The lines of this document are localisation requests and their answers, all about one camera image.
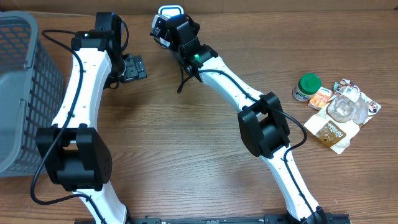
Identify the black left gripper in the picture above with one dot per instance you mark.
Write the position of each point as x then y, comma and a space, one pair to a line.
137, 68

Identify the green lid jar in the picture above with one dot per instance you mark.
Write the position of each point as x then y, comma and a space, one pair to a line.
306, 87

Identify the orange tissue pack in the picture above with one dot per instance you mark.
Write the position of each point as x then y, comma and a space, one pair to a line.
320, 98

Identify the beige clear pouch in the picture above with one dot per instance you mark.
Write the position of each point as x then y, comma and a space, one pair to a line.
348, 109

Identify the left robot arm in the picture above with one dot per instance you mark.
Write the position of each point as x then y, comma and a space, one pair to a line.
73, 153

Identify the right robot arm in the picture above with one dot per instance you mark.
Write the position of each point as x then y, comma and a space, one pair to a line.
262, 123

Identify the white barcode scanner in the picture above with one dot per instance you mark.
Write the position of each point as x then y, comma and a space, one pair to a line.
171, 10

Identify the grey plastic mesh basket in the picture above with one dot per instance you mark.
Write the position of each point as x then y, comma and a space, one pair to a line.
31, 93

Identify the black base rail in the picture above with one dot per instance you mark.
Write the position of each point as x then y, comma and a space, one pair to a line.
267, 219

